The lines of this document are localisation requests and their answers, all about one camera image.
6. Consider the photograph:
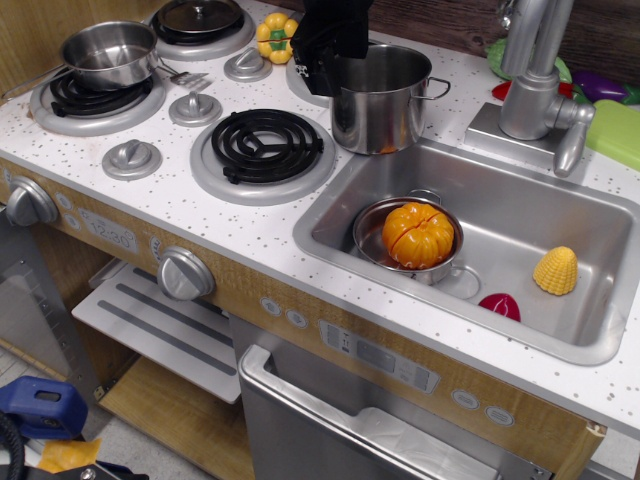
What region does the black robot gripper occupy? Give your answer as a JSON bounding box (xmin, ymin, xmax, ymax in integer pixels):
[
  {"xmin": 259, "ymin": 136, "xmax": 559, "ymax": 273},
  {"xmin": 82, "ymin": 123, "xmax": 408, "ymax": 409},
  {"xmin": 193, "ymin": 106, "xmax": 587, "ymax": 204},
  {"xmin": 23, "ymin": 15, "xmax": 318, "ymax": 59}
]
[{"xmin": 290, "ymin": 0, "xmax": 373, "ymax": 97}]

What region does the tall steel stock pot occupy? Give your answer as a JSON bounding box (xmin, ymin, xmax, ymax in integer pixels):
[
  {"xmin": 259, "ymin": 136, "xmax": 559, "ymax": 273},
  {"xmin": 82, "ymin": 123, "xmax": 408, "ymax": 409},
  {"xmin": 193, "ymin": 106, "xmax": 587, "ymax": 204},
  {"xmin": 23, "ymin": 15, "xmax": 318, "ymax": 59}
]
[{"xmin": 330, "ymin": 44, "xmax": 451, "ymax": 155}]

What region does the black pot lid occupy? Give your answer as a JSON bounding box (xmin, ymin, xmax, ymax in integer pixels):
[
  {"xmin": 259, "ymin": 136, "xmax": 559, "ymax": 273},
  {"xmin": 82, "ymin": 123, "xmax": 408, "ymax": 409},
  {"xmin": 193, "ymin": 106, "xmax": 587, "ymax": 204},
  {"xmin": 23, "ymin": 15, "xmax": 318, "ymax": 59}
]
[{"xmin": 157, "ymin": 0, "xmax": 242, "ymax": 34}]

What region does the small steel pot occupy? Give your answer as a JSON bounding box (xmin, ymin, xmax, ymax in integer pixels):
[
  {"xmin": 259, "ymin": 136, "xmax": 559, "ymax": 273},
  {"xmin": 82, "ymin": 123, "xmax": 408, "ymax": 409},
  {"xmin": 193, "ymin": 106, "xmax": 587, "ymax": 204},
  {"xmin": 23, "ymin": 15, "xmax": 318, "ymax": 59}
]
[{"xmin": 352, "ymin": 190, "xmax": 464, "ymax": 285}]

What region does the yellow toy bell pepper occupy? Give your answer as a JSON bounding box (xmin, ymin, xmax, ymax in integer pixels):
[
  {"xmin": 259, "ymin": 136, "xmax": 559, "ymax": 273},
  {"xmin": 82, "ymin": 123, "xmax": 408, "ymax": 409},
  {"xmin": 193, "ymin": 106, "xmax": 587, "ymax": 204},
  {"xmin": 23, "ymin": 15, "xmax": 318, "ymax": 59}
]
[{"xmin": 256, "ymin": 12, "xmax": 299, "ymax": 65}]

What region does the silver stovetop knob back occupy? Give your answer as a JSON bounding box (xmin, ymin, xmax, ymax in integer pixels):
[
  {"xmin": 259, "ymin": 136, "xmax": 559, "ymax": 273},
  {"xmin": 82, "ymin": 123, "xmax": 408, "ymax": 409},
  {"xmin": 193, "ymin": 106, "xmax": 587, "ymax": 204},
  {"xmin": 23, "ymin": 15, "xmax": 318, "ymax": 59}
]
[{"xmin": 224, "ymin": 47, "xmax": 272, "ymax": 83}]

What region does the silver stovetop knob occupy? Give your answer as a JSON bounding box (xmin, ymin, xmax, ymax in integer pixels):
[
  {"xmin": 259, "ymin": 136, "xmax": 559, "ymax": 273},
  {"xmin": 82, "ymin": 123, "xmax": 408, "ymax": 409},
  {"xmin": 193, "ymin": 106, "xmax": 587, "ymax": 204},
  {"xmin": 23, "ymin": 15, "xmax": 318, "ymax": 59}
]
[
  {"xmin": 224, "ymin": 47, "xmax": 272, "ymax": 83},
  {"xmin": 169, "ymin": 91, "xmax": 223, "ymax": 127},
  {"xmin": 102, "ymin": 139, "xmax": 162, "ymax": 181}
]

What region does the front right black burner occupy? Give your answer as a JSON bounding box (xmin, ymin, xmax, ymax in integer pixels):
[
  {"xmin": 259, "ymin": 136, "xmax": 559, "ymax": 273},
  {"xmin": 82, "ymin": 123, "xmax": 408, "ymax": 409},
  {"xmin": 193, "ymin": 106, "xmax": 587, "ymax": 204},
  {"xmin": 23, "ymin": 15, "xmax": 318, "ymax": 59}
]
[{"xmin": 211, "ymin": 109, "xmax": 325, "ymax": 184}]

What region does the black burner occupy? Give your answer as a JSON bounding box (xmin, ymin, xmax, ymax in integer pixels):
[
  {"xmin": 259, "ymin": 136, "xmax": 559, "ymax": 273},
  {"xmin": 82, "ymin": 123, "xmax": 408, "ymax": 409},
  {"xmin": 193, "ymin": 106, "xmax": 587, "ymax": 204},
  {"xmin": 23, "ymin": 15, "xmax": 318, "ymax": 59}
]
[
  {"xmin": 211, "ymin": 109, "xmax": 325, "ymax": 184},
  {"xmin": 48, "ymin": 75, "xmax": 153, "ymax": 117},
  {"xmin": 151, "ymin": 12, "xmax": 245, "ymax": 47}
]

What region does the silver stovetop knob middle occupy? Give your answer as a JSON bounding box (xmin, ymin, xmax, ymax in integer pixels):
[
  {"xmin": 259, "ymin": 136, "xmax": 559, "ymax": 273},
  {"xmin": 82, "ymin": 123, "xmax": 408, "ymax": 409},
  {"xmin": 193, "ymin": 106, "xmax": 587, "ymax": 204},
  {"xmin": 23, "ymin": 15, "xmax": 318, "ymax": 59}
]
[{"xmin": 169, "ymin": 91, "xmax": 223, "ymax": 127}]

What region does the back left black burner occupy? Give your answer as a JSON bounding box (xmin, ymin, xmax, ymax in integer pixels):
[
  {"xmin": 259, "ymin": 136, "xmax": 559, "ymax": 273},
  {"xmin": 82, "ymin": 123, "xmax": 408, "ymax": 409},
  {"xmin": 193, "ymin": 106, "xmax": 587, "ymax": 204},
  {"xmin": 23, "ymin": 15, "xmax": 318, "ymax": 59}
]
[{"xmin": 151, "ymin": 12, "xmax": 245, "ymax": 47}]

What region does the green toy vegetable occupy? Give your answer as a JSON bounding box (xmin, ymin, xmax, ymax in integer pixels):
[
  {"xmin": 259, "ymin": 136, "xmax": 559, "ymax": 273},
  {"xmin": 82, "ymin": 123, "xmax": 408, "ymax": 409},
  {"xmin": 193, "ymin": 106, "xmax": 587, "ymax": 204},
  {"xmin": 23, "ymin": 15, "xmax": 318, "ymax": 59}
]
[{"xmin": 485, "ymin": 38, "xmax": 573, "ymax": 84}]

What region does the red toy pepper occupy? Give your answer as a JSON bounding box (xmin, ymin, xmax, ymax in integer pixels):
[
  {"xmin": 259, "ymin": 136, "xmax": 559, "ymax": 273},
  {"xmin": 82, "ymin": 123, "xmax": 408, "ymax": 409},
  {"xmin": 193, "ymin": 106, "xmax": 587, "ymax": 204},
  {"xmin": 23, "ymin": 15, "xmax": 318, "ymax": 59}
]
[{"xmin": 492, "ymin": 81, "xmax": 574, "ymax": 101}]

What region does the silver toy faucet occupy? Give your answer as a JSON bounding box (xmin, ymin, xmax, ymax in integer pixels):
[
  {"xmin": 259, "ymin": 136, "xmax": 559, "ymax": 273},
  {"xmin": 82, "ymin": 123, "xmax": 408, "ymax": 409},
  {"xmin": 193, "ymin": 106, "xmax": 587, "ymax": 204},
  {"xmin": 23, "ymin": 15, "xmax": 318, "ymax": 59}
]
[{"xmin": 464, "ymin": 0, "xmax": 596, "ymax": 178}]

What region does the orange toy pumpkin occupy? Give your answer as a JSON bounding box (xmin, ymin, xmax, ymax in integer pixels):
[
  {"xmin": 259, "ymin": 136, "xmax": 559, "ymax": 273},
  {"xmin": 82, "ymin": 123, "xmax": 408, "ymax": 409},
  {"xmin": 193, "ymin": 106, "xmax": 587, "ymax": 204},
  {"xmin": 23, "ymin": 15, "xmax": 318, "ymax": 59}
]
[{"xmin": 382, "ymin": 202, "xmax": 455, "ymax": 270}]

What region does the silver stovetop knob front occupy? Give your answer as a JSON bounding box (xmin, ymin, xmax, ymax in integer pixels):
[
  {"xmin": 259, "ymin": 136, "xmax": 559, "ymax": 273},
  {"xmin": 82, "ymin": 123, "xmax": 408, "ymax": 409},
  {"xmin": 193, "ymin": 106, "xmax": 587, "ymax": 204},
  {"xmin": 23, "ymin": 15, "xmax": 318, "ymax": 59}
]
[{"xmin": 102, "ymin": 139, "xmax": 162, "ymax": 181}]

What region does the front left black burner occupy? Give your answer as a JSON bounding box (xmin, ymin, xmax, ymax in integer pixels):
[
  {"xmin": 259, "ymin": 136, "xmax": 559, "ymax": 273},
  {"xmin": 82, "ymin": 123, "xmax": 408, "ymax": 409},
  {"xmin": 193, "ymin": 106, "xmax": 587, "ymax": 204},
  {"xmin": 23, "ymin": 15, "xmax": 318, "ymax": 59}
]
[{"xmin": 48, "ymin": 75, "xmax": 153, "ymax": 117}]

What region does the purple toy eggplant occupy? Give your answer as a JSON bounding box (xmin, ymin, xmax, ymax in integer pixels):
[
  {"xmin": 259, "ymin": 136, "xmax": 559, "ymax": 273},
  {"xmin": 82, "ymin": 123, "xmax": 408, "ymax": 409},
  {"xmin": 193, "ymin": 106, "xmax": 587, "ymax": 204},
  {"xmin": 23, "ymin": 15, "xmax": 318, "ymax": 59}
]
[{"xmin": 572, "ymin": 71, "xmax": 639, "ymax": 105}]

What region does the silver oven knob right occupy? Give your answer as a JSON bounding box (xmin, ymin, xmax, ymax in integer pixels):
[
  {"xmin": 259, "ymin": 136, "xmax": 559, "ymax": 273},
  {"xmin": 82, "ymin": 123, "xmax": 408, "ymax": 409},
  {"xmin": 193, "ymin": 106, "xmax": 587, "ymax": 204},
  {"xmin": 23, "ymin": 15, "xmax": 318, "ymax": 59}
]
[{"xmin": 157, "ymin": 246, "xmax": 216, "ymax": 301}]

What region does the silver oven knob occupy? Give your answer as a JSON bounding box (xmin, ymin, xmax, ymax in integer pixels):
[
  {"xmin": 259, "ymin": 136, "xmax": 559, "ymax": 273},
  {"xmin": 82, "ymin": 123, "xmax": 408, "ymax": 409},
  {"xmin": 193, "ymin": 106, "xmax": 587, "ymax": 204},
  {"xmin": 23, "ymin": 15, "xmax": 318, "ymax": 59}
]
[
  {"xmin": 157, "ymin": 246, "xmax": 216, "ymax": 301},
  {"xmin": 6, "ymin": 176, "xmax": 59, "ymax": 227}
]

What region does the green plastic cutting board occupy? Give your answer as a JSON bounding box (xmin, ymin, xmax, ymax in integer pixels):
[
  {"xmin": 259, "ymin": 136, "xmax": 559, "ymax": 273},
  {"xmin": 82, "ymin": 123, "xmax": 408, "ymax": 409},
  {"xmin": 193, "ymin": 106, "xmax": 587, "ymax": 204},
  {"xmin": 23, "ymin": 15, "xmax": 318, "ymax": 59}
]
[{"xmin": 586, "ymin": 100, "xmax": 640, "ymax": 171}]

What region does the steel sink basin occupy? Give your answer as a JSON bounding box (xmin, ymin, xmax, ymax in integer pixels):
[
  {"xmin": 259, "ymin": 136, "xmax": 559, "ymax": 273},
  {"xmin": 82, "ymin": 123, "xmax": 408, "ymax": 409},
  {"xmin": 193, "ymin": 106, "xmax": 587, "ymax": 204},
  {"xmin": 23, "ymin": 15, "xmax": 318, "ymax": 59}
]
[{"xmin": 293, "ymin": 140, "xmax": 639, "ymax": 366}]

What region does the red toy fruit piece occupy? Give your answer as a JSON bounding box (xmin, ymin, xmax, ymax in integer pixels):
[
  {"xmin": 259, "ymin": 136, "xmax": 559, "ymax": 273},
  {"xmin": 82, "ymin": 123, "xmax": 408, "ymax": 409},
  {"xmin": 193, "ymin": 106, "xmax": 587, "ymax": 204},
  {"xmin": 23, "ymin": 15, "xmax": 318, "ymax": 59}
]
[{"xmin": 479, "ymin": 293, "xmax": 521, "ymax": 322}]

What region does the yellow toy corn piece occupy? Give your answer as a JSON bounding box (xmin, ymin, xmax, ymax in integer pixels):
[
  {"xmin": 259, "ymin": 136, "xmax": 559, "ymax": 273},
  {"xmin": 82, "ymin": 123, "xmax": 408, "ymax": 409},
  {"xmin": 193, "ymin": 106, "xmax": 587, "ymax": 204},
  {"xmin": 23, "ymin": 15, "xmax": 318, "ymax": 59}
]
[{"xmin": 532, "ymin": 246, "xmax": 578, "ymax": 296}]

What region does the white oven rack shelf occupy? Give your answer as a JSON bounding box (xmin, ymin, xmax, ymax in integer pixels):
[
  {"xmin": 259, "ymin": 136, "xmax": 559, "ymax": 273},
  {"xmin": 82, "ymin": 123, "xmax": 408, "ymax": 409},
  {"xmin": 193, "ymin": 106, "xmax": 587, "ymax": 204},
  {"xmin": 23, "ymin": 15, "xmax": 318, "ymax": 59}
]
[{"xmin": 72, "ymin": 261, "xmax": 240, "ymax": 404}]

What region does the silver oven knob left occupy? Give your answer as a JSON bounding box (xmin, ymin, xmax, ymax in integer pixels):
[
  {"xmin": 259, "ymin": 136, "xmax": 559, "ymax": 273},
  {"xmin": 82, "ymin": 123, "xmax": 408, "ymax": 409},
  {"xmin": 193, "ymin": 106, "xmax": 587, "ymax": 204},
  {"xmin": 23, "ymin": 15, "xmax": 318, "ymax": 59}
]
[{"xmin": 6, "ymin": 176, "xmax": 59, "ymax": 227}]

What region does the silver dishwasher door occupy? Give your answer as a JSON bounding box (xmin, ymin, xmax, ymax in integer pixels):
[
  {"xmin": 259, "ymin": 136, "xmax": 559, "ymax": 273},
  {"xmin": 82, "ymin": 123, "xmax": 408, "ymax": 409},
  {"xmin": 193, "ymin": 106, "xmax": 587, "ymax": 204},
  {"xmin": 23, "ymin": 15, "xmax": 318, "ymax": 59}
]
[{"xmin": 239, "ymin": 345, "xmax": 553, "ymax": 479}]

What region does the silver oven door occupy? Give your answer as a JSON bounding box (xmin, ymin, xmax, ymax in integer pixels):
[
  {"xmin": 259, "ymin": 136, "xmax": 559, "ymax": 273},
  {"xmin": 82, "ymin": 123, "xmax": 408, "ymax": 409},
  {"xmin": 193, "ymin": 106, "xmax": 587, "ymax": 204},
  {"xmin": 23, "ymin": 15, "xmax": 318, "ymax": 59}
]
[{"xmin": 1, "ymin": 213, "xmax": 101, "ymax": 404}]

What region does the blue clamp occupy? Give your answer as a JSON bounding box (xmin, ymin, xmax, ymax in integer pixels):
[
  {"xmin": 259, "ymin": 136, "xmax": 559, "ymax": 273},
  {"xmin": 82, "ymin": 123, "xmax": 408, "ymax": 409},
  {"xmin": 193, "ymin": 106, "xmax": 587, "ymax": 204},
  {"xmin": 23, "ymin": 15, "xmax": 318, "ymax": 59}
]
[{"xmin": 1, "ymin": 376, "xmax": 88, "ymax": 440}]

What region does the yellow cloth piece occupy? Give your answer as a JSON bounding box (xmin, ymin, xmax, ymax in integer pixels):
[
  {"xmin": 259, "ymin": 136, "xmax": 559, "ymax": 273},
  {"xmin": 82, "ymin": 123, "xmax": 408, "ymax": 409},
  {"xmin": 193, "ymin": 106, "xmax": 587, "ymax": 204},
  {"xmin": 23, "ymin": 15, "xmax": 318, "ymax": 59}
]
[{"xmin": 37, "ymin": 438, "xmax": 102, "ymax": 474}]

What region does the steel saucepan with handle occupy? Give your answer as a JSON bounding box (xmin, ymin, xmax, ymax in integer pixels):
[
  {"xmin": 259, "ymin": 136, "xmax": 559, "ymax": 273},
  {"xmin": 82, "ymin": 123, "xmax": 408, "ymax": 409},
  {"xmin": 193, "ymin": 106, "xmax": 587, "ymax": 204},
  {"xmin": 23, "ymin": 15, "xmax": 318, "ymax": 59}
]
[{"xmin": 1, "ymin": 20, "xmax": 159, "ymax": 101}]

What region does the black cable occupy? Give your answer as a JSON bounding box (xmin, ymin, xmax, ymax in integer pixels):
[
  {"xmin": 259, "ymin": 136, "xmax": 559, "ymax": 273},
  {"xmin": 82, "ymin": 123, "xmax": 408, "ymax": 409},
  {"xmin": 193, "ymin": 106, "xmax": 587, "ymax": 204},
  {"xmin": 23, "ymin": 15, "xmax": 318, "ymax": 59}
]
[{"xmin": 0, "ymin": 410, "xmax": 26, "ymax": 480}]

